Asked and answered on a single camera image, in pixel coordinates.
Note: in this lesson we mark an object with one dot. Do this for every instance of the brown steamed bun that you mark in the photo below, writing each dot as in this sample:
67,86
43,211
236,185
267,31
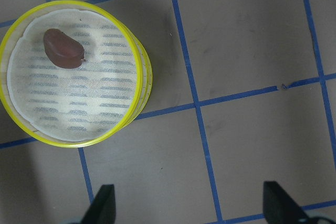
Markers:
62,50

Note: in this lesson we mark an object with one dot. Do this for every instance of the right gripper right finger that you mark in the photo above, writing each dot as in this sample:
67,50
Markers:
280,208

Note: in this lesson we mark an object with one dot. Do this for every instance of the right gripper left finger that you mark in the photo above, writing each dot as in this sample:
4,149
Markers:
103,208

